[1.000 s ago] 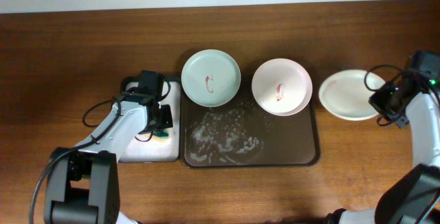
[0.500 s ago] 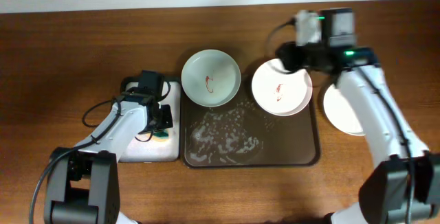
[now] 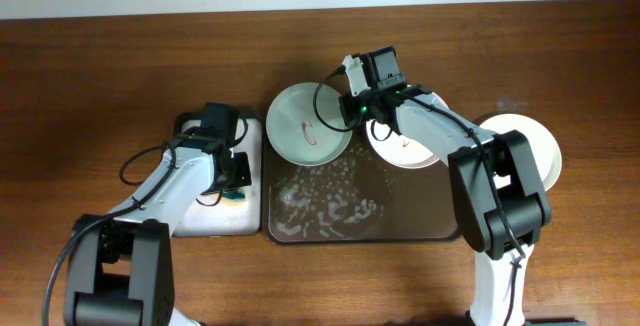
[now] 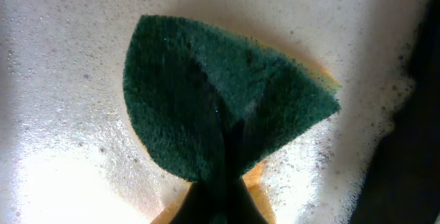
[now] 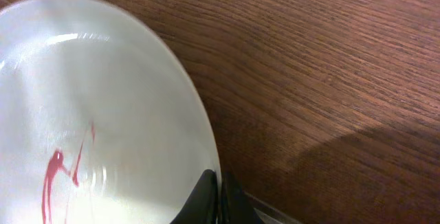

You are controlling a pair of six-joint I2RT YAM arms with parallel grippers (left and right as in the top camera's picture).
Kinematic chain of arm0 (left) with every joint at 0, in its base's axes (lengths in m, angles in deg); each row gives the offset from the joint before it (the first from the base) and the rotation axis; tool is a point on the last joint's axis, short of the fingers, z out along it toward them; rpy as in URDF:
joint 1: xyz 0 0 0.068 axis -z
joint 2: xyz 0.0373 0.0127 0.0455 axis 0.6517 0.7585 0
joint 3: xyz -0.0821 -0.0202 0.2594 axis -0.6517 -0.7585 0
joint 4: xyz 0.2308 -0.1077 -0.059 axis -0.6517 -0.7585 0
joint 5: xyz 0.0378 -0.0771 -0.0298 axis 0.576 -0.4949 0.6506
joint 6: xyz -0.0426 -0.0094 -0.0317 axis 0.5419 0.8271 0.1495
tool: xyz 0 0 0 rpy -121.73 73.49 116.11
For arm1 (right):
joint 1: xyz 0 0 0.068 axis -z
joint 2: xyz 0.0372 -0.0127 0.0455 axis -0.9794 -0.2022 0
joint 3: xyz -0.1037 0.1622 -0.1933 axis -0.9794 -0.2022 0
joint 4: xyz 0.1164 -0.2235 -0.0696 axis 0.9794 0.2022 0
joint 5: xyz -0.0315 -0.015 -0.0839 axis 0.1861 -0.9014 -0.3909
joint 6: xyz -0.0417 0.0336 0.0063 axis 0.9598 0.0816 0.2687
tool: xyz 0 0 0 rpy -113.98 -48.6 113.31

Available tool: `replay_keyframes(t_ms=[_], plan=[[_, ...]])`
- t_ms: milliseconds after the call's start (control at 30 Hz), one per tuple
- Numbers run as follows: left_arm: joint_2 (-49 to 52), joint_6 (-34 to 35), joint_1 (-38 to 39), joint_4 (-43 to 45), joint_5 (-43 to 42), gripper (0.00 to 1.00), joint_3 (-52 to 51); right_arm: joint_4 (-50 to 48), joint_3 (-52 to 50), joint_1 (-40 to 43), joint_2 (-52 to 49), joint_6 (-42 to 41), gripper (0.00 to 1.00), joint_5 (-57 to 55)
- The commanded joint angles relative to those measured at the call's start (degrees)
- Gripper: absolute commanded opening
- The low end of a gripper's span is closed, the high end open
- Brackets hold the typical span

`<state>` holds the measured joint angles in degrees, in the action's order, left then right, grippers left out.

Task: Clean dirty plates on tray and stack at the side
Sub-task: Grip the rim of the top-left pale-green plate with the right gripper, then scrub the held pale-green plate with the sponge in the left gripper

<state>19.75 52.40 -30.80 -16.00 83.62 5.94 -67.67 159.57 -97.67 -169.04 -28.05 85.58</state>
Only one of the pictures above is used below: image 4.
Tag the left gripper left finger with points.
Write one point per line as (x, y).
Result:
(198, 206)

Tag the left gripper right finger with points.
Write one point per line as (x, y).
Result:
(239, 205)

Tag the green yellow scrub sponge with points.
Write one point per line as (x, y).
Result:
(209, 104)

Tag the soapy water tray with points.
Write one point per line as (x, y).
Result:
(68, 154)

